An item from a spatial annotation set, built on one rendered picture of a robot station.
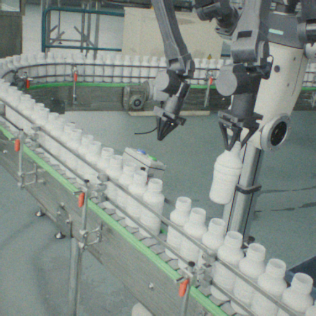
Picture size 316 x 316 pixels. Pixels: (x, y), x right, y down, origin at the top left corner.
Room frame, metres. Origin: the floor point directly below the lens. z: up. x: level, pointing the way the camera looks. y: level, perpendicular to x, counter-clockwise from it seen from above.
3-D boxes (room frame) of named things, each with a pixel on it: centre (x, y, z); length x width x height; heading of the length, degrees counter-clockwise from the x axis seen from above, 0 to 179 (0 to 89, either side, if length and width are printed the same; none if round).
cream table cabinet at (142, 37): (5.69, 0.03, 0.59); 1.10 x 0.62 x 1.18; 114
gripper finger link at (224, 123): (1.08, -0.18, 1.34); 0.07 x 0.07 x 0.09; 40
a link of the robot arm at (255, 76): (1.09, -0.19, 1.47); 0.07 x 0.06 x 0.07; 140
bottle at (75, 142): (1.41, 0.28, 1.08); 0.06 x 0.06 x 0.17
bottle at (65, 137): (1.46, 0.32, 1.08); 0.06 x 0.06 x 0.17
